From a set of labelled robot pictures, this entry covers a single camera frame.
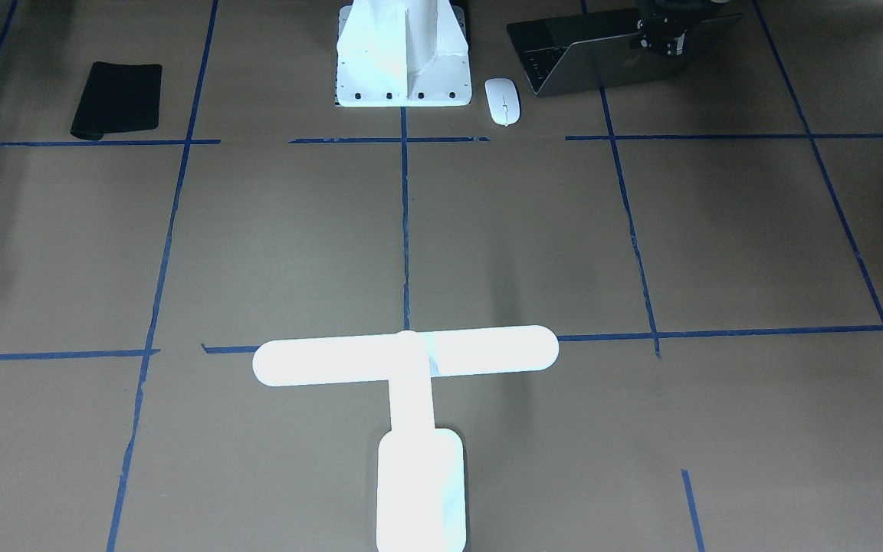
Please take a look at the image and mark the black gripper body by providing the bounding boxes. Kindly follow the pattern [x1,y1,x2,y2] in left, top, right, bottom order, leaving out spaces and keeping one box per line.
[635,1,691,58]

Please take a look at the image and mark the white computer mouse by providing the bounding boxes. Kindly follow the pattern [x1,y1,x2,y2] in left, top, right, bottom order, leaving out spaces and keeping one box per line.
[484,77,520,127]

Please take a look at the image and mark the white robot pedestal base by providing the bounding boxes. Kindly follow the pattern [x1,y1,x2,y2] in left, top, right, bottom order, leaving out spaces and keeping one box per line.
[334,1,473,108]

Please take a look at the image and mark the grey laptop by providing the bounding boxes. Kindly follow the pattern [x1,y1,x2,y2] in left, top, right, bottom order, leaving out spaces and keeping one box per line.
[506,9,742,97]

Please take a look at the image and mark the blue tape grid lines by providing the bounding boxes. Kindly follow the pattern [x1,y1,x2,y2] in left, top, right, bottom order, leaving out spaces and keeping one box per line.
[0,1,883,551]

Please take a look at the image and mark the white desk lamp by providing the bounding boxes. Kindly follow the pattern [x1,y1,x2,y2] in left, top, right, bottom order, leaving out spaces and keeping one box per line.
[252,325,560,551]

